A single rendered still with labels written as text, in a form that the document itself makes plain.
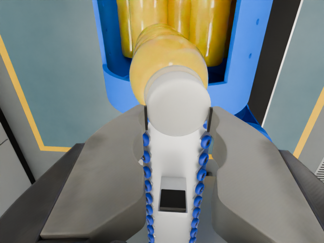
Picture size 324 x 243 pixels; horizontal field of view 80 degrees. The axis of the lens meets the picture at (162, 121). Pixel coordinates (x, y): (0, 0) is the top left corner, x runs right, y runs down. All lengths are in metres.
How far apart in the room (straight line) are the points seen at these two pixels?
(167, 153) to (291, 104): 1.35
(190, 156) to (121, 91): 0.48
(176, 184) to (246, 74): 0.56
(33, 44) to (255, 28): 1.70
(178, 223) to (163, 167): 0.37
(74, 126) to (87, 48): 0.75
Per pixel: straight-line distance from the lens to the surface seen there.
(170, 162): 0.76
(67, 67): 1.77
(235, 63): 0.29
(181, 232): 1.13
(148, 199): 0.85
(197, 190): 0.79
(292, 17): 1.49
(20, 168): 2.52
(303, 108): 1.94
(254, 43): 0.31
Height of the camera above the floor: 1.48
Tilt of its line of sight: 59 degrees down
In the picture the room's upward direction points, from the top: 172 degrees counter-clockwise
